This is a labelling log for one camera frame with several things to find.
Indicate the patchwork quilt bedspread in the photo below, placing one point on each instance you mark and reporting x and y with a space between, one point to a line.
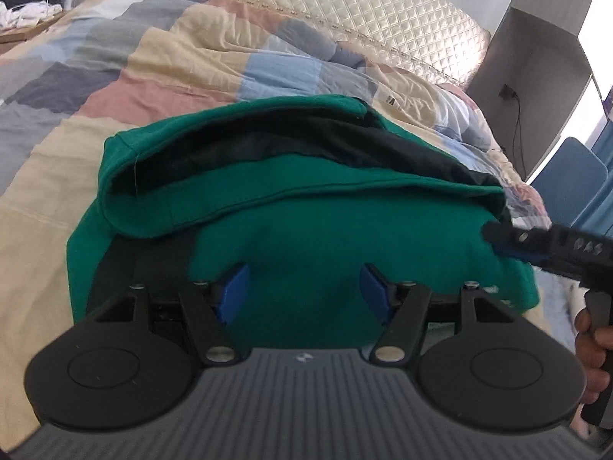
113 65

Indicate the grey bedside cabinet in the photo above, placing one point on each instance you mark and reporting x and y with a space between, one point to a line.
537 52

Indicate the cardboard box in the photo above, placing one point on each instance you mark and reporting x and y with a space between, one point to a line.
11 38

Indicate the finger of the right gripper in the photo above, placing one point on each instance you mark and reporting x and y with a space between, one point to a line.
506 235
533 258

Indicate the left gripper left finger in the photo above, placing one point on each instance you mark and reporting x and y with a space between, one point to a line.
208 308

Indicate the person's right hand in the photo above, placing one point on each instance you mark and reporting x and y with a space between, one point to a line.
591 347

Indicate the green zip hoodie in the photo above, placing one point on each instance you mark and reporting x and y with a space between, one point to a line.
304 191

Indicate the blue chair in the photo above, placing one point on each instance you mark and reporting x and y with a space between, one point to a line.
570 181

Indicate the black wall plug with cable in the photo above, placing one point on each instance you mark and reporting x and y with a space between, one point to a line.
507 93

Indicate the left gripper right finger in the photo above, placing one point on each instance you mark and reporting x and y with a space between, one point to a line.
402 310

